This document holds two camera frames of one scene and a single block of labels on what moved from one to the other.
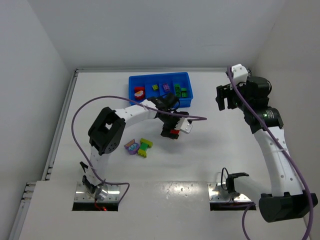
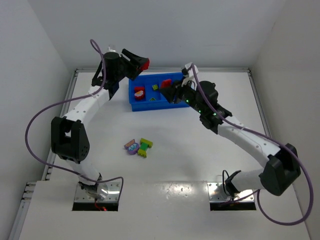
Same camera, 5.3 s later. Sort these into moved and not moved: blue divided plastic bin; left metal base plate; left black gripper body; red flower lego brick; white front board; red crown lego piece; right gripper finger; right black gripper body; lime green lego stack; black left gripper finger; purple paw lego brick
Moved: left black gripper body; red crown lego piece; right gripper finger; right black gripper body; black left gripper finger
Not moved: lime green lego stack; blue divided plastic bin; purple paw lego brick; white front board; red flower lego brick; left metal base plate
